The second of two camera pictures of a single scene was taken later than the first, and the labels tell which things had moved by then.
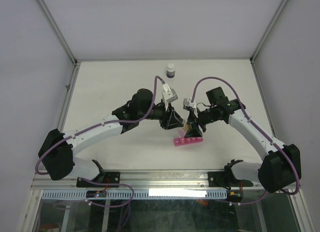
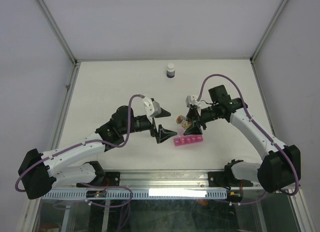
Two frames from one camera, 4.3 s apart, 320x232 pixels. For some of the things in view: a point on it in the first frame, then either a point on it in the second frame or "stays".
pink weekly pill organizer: x=181 y=140 stays
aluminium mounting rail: x=150 y=180 stays
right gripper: x=193 y=117 stays
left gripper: x=167 y=124 → x=162 y=134
